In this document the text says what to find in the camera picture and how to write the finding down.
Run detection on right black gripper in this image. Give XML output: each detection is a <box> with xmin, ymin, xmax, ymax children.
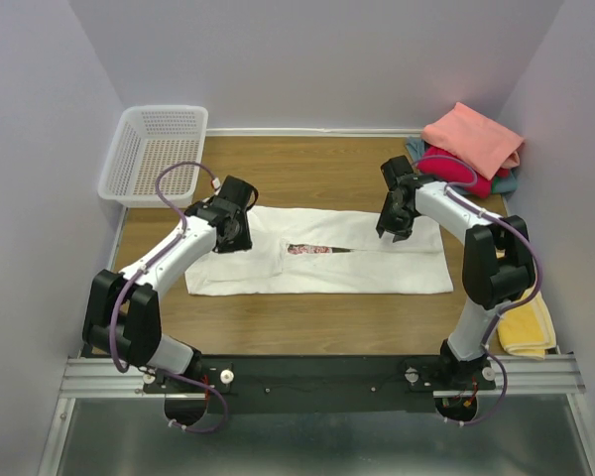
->
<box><xmin>374</xmin><ymin>191</ymin><xmax>416</xmax><ymax>242</ymax></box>

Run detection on white floral t shirt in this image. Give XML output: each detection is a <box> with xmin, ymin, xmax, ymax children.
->
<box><xmin>185</xmin><ymin>205</ymin><xmax>453</xmax><ymax>297</ymax></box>

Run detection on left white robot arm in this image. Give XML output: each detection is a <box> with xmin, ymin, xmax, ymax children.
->
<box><xmin>82</xmin><ymin>176</ymin><xmax>259</xmax><ymax>392</ymax></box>

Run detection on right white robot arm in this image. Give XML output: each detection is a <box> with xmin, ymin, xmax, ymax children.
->
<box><xmin>376</xmin><ymin>156</ymin><xmax>537</xmax><ymax>389</ymax></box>

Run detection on folded red t shirt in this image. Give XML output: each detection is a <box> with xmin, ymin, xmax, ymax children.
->
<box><xmin>414</xmin><ymin>146</ymin><xmax>511</xmax><ymax>199</ymax></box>

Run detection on folded blue t shirt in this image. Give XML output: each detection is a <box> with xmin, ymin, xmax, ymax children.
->
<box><xmin>404</xmin><ymin>136</ymin><xmax>520</xmax><ymax>197</ymax></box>

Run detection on folded pink t shirt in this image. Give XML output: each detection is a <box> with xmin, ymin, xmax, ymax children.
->
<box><xmin>421</xmin><ymin>102</ymin><xmax>525</xmax><ymax>179</ymax></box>

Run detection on white plastic basket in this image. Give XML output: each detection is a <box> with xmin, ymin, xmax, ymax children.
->
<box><xmin>98</xmin><ymin>105</ymin><xmax>208</xmax><ymax>208</ymax></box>

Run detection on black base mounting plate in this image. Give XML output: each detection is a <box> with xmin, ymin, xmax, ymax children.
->
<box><xmin>143</xmin><ymin>352</ymin><xmax>497</xmax><ymax>416</ymax></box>

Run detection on yellow folded towel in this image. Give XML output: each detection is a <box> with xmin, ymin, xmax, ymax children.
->
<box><xmin>497</xmin><ymin>292</ymin><xmax>557</xmax><ymax>360</ymax></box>

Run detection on aluminium rail frame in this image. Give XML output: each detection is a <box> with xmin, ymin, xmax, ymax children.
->
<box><xmin>39</xmin><ymin>354</ymin><xmax>595</xmax><ymax>475</ymax></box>

